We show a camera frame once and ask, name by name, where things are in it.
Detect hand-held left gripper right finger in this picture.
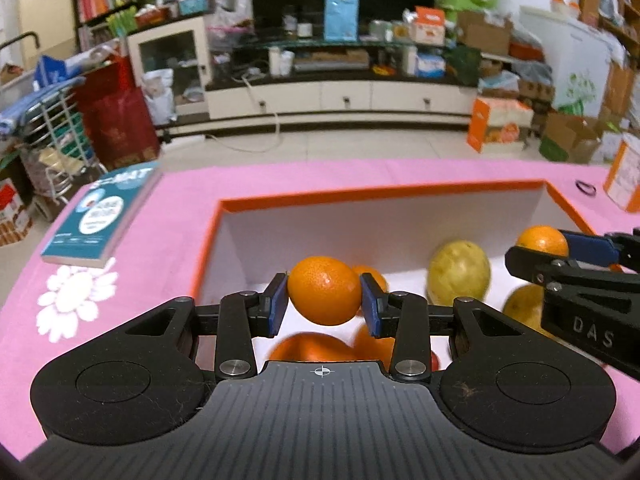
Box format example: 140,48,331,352
360,272,543,382

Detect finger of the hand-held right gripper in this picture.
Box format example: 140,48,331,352
560,227,640,267
504,245,640,294

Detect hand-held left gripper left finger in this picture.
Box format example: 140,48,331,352
125,272,290,382

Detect small orange kumquat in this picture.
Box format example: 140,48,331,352
351,265,389,317
351,322,398,367
516,225,570,258
287,256,362,326

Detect yellow-green passion fruit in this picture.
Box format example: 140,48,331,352
502,284,551,333
426,240,492,306

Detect large orange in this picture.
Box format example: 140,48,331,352
269,331,361,362

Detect orange cardboard box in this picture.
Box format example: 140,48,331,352
192,178,601,376

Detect orange and white canister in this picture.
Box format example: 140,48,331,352
602,132,640,212

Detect brown cardboard box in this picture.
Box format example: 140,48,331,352
539,110,603,163

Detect orange and white fruit box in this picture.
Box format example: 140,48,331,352
467,97,536,154

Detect white chest freezer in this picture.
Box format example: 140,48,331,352
519,5,626,116

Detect teal book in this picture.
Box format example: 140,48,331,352
40,161,163,269

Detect dark green bag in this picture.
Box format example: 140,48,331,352
445,45,482,86

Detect white glass door cabinet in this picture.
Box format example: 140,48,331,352
126,15,211,126

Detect red gift bag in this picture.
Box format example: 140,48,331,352
75,57,162,171

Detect white plastic bag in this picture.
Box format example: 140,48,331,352
144,67,176,123

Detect orange and white carton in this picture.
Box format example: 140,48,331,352
411,6,447,46

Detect red and white box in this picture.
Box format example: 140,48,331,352
0,177,35,247

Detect blue flat package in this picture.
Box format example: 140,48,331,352
323,0,361,42

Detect white air conditioner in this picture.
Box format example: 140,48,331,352
19,0,78,68

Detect white power cable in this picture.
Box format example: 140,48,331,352
207,72,283,153

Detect wooden wall shelf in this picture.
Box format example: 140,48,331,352
580,0,640,56

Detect metal wire cart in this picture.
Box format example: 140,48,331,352
0,32,108,201

